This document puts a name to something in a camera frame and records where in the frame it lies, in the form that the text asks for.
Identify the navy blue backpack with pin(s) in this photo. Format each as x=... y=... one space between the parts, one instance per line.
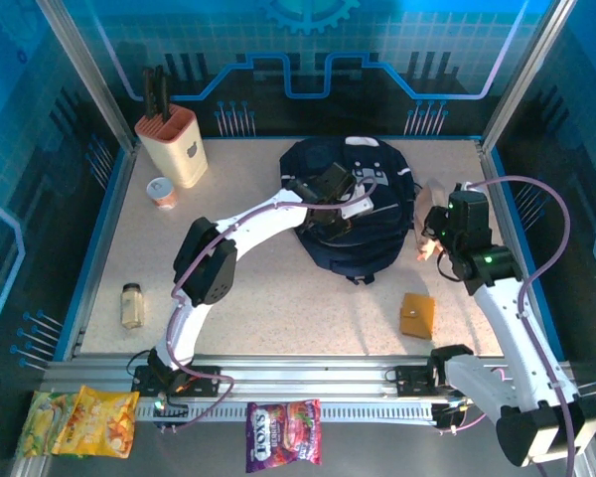
x=372 y=248

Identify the small tin can pink label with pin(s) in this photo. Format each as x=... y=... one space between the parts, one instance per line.
x=162 y=195

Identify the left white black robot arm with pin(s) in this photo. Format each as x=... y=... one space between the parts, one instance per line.
x=263 y=218

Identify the beige knife block pink top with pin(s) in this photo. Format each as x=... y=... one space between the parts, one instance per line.
x=179 y=154

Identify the green yellow snack bag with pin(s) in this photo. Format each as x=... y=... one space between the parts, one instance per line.
x=37 y=422

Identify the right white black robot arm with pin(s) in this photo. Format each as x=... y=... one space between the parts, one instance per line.
x=506 y=323

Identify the purple Fox's berries candy bag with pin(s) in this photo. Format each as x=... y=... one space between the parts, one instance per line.
x=283 y=434

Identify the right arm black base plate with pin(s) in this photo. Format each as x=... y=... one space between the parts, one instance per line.
x=412 y=380

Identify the small black controller board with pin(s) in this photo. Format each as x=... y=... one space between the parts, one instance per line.
x=171 y=417
x=447 y=420

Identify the yellow chips bag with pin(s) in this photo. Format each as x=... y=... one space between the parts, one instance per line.
x=99 y=422

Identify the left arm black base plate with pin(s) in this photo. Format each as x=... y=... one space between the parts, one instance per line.
x=203 y=385

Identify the aluminium frame rail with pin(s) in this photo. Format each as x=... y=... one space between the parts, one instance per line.
x=303 y=380

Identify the glass spice jar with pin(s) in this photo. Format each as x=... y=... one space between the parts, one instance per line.
x=132 y=308

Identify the aluminium frame post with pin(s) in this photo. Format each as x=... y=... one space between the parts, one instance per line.
x=89 y=74
x=526 y=74

